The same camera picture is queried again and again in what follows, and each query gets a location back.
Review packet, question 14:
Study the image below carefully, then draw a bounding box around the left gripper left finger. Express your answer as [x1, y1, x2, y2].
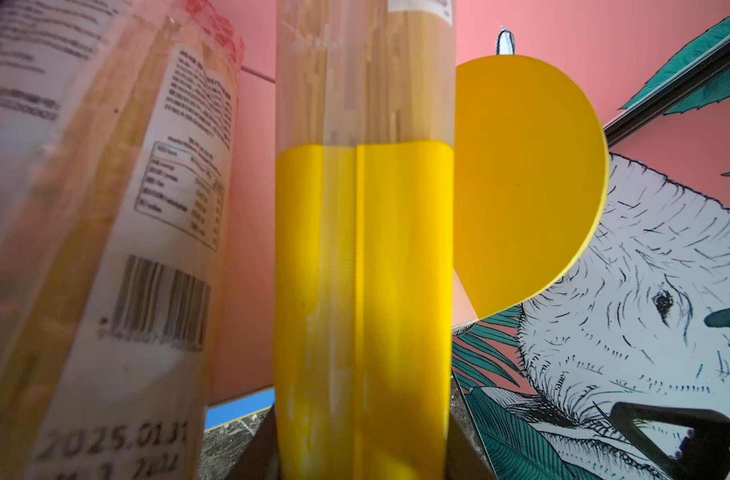
[226, 406, 280, 480]

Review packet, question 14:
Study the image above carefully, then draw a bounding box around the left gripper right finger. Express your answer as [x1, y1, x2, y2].
[445, 415, 497, 480]

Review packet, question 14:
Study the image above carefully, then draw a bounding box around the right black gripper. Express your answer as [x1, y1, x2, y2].
[610, 402, 730, 479]

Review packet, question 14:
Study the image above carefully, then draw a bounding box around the narrow yellow spaghetti pack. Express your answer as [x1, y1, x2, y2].
[274, 1, 456, 479]

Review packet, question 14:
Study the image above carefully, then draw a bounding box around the yellow shelf unit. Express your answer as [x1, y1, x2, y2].
[205, 65, 599, 429]

